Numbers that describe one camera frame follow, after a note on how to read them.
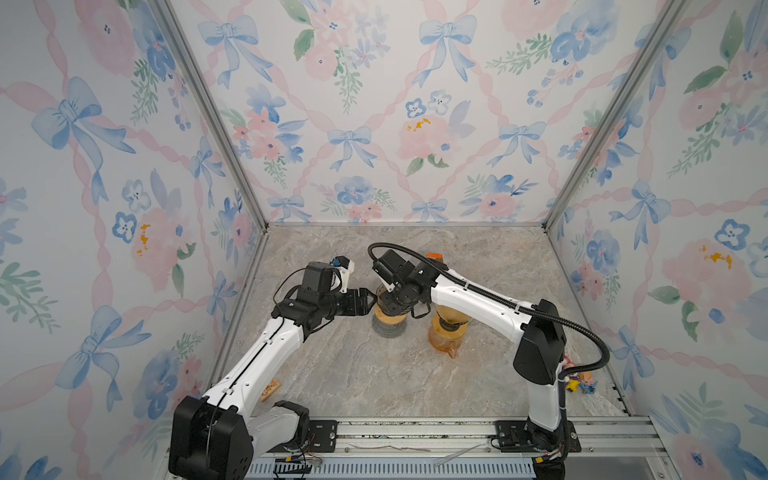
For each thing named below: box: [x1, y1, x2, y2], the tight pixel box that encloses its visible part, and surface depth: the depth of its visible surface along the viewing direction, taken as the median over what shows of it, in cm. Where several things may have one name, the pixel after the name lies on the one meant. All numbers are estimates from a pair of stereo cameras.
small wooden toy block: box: [260, 378, 281, 402], surface depth 82 cm
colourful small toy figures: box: [563, 354, 598, 395], surface depth 82 cm
